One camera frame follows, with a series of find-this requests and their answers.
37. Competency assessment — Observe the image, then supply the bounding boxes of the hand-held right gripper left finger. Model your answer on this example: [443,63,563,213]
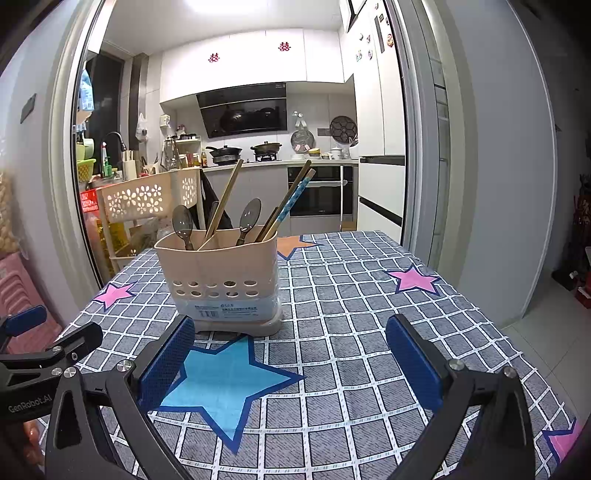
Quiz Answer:
[44,315,197,480]

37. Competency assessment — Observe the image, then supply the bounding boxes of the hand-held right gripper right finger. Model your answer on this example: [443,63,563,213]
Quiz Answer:
[385,315,537,480]

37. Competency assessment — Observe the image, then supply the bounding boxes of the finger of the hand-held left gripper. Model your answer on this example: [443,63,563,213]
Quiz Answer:
[0,305,48,339]
[0,322,103,393]

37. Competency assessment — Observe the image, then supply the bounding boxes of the beige plastic utensil holder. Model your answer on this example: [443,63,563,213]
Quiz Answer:
[154,228,284,336]

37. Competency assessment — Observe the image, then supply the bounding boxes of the person's left hand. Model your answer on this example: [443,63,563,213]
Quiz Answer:
[0,418,45,463]

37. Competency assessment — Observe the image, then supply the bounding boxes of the pink plastic stool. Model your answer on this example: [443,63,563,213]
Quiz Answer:
[0,251,64,343]

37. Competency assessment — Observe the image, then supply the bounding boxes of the star-print checkered tablecloth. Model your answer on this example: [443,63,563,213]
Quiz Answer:
[39,231,578,480]

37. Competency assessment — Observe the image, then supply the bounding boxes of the yellow oil bottle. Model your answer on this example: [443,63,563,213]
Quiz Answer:
[94,219,116,274]

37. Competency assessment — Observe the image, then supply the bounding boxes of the bag of pale nuts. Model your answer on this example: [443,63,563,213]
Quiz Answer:
[0,168,22,256]

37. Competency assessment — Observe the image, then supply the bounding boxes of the beige flower-cutout basket trolley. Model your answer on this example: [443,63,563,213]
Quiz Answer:
[95,167,204,278]

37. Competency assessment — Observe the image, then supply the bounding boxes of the black cloth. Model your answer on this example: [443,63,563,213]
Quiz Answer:
[199,170,234,230]

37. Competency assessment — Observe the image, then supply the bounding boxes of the black built-in oven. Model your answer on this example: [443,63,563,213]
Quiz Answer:
[287,165,354,220]

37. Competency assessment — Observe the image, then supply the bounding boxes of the dark clutter pile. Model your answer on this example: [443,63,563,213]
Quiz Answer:
[551,173,591,308]

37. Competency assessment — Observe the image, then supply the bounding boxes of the black kitchen faucet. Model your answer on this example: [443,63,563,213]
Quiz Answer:
[102,131,128,179]

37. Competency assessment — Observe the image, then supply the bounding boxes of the grey kitchen counter cabinet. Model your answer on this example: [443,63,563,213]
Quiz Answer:
[202,159,359,232]

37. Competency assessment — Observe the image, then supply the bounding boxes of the white spice rack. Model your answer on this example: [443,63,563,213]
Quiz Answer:
[172,136,202,169]

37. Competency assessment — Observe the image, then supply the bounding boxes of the black wok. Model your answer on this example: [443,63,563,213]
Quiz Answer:
[250,141,283,162]
[206,145,243,166]

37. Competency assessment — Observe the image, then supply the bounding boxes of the blue plastic bag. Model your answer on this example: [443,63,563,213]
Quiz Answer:
[79,69,96,112]

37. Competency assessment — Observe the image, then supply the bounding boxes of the dark round hanging pan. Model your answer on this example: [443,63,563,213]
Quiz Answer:
[329,115,359,145]

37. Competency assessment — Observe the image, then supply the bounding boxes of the hanging steel strainer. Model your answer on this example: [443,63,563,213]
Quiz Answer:
[290,111,315,154]

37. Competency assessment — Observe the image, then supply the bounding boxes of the white refrigerator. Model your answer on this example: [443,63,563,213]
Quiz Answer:
[339,0,408,244]

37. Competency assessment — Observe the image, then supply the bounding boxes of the black range hood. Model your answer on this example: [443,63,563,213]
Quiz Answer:
[196,83,288,140]

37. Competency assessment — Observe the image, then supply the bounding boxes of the dark wall switch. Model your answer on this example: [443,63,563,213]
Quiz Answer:
[19,93,38,123]

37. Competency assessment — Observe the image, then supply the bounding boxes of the white wall cabinets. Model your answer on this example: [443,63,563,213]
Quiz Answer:
[159,28,357,105]

